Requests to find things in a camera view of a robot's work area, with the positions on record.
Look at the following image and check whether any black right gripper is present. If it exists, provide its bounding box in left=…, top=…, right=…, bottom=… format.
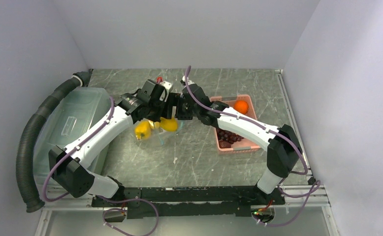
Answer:
left=161, top=93, right=199, bottom=120

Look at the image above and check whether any yellow lemon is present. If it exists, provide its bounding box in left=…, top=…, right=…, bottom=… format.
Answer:
left=160, top=118, right=178, bottom=132

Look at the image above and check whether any clear zip top bag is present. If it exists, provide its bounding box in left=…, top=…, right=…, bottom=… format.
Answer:
left=136, top=119, right=184, bottom=145

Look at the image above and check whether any yellow bell pepper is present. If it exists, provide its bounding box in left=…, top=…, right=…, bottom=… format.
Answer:
left=134, top=120, right=152, bottom=141

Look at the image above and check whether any dark red grape bunch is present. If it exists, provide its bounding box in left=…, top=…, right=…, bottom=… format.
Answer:
left=216, top=129, right=244, bottom=144

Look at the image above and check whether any dark red date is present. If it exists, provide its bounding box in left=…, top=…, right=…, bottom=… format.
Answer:
left=219, top=140, right=231, bottom=149

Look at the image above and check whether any orange fruit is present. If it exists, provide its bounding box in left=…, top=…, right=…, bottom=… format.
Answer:
left=233, top=100, right=249, bottom=115

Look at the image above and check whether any yellow mango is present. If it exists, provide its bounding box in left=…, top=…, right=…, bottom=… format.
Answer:
left=148, top=120, right=160, bottom=130

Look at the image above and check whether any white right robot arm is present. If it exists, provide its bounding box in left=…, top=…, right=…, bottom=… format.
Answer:
left=173, top=84, right=305, bottom=204

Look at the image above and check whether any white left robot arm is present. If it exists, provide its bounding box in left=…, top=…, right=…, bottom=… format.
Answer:
left=48, top=80, right=173, bottom=207

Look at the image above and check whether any pink perforated plastic basket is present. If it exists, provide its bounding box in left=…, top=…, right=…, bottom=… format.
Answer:
left=210, top=94, right=260, bottom=154

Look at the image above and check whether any clear plastic storage bin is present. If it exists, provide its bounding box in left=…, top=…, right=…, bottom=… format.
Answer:
left=33, top=87, right=111, bottom=186

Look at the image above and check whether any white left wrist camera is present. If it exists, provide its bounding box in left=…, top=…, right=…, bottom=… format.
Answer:
left=157, top=77, right=173, bottom=93

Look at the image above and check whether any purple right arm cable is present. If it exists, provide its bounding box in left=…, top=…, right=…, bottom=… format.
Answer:
left=184, top=65, right=309, bottom=176

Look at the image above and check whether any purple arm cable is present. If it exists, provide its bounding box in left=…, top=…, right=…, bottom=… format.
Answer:
left=184, top=65, right=309, bottom=176
left=41, top=96, right=116, bottom=203

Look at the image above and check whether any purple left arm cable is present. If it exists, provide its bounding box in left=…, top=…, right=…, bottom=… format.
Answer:
left=41, top=96, right=116, bottom=203

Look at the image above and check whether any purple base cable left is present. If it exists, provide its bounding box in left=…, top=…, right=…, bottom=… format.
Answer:
left=94, top=192, right=161, bottom=236

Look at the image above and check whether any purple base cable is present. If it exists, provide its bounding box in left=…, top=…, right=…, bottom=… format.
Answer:
left=94, top=192, right=161, bottom=236
left=253, top=180, right=322, bottom=228

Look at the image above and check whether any black corrugated hose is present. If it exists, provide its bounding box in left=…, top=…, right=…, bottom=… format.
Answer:
left=14, top=69, right=94, bottom=213

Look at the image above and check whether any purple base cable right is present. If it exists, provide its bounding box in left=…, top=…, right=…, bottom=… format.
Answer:
left=253, top=180, right=322, bottom=228

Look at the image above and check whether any aluminium frame rail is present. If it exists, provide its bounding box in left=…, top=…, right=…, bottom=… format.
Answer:
left=275, top=69, right=340, bottom=236

